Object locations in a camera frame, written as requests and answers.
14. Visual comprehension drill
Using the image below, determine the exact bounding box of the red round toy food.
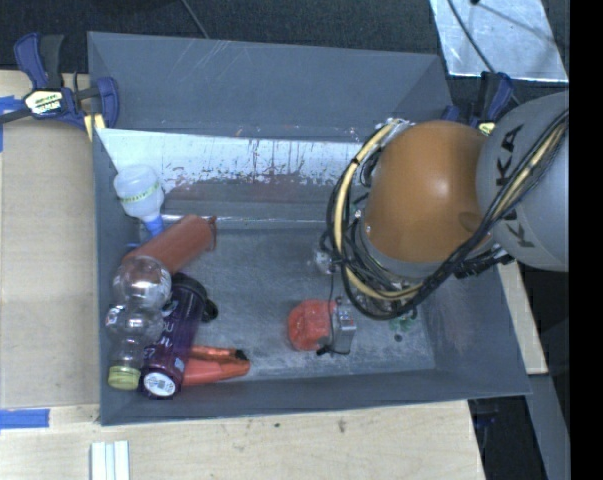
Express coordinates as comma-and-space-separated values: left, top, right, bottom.
287, 299, 339, 353

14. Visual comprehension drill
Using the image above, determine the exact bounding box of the clear bottle with yellow cap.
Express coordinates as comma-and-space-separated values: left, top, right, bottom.
105, 254, 174, 392

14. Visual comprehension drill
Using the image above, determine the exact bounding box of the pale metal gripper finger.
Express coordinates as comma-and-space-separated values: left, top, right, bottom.
332, 308, 358, 356

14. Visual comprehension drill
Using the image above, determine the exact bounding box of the orange handled tool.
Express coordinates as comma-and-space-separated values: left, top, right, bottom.
180, 344, 252, 388

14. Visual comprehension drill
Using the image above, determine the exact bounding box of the pale wood board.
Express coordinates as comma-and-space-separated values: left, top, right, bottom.
0, 115, 102, 410

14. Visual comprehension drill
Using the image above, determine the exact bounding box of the purple bottle with black lid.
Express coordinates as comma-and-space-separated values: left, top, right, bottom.
139, 272, 220, 401

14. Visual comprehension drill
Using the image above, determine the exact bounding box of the grey metal bin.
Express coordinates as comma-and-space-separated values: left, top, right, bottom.
86, 31, 534, 427

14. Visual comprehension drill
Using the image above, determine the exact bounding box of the white bottle with blue cap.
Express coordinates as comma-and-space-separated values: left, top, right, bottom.
112, 163, 167, 237

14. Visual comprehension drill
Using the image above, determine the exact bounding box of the red-brown cylinder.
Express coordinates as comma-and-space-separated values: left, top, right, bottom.
122, 213, 218, 275

